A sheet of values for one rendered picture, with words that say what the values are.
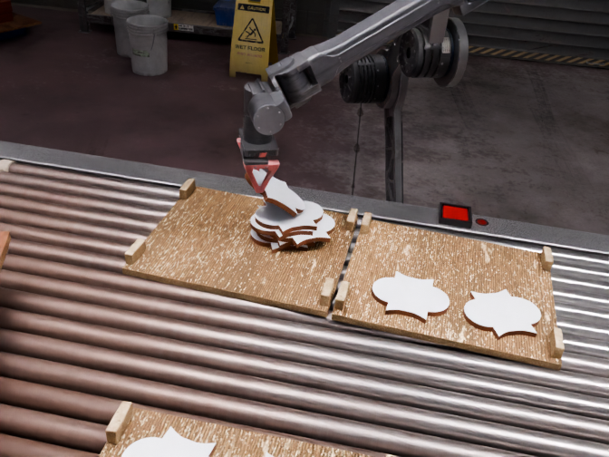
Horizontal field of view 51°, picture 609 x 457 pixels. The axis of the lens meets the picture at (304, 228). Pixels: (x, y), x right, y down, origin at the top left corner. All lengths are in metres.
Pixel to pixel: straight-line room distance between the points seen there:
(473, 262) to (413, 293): 0.20
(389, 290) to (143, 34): 3.83
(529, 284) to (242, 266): 0.58
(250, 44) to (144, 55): 0.77
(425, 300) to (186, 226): 0.53
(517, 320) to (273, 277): 0.47
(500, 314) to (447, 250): 0.22
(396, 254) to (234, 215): 0.37
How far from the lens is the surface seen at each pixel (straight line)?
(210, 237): 1.36
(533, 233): 1.59
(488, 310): 1.25
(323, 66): 1.20
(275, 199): 1.26
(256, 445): 0.97
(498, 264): 1.40
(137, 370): 1.11
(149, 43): 4.85
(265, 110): 1.12
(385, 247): 1.37
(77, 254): 1.37
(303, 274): 1.26
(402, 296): 1.23
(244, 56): 4.87
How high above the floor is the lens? 1.70
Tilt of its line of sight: 33 degrees down
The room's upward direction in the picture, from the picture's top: 5 degrees clockwise
